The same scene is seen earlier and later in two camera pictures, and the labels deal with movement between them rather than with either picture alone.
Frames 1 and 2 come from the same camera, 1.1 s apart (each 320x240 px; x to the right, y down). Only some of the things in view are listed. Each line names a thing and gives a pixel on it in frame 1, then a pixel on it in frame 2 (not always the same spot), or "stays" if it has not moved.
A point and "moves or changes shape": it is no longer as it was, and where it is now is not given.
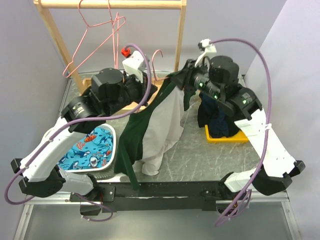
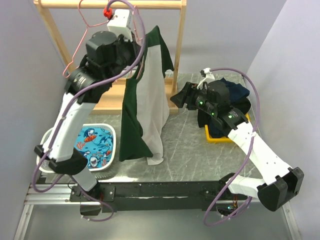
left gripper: x=142 y=87 → x=133 y=46
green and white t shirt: x=157 y=123 moves or changes shape
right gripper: x=185 y=77 → x=180 y=98
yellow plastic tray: x=240 y=137 stays
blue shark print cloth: x=93 y=149 stays
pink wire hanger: x=153 y=66 → x=134 y=25
